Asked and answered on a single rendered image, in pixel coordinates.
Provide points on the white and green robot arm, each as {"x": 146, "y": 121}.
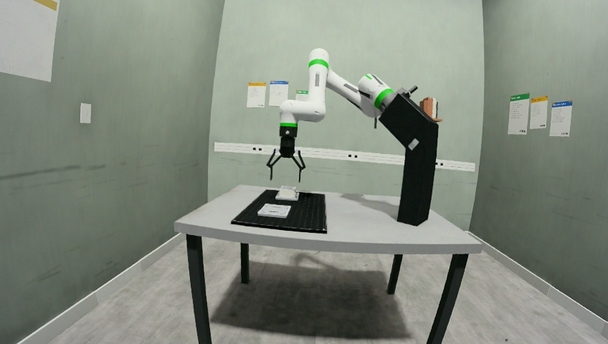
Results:
{"x": 370, "y": 90}

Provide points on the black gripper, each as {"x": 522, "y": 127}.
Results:
{"x": 286, "y": 153}

